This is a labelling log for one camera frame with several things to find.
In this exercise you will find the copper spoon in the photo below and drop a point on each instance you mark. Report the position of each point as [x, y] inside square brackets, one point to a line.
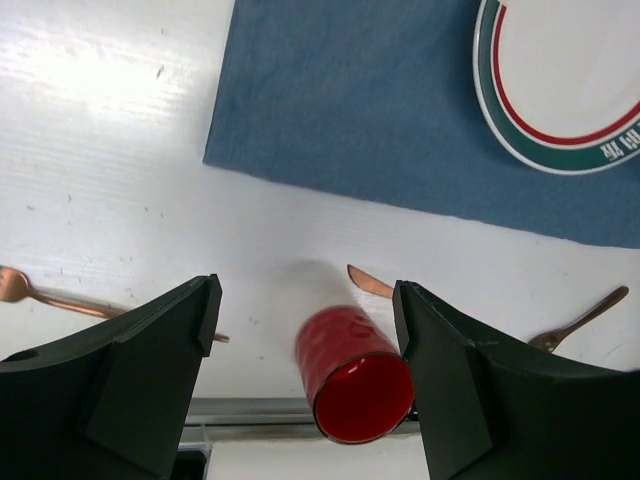
[550, 340]

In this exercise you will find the aluminium table edge rail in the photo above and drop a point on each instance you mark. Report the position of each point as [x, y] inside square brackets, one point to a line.
[217, 419]

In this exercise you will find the copper knife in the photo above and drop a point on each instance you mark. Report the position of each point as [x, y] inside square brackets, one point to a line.
[368, 283]

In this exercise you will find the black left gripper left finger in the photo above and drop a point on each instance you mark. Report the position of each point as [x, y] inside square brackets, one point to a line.
[110, 401]

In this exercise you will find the copper fork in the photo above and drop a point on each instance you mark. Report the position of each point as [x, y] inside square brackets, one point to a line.
[16, 287]

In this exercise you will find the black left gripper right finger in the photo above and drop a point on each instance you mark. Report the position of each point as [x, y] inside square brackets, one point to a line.
[490, 406]

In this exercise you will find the white plate with green rim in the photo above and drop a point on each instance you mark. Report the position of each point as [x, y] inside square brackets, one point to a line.
[558, 81]

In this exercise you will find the blue cloth placemat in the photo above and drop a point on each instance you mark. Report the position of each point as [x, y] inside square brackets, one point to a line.
[375, 100]

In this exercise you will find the red mug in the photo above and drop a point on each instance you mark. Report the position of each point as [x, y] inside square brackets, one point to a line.
[357, 384]

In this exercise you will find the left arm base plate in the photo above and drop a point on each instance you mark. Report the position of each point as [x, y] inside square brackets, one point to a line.
[192, 461]

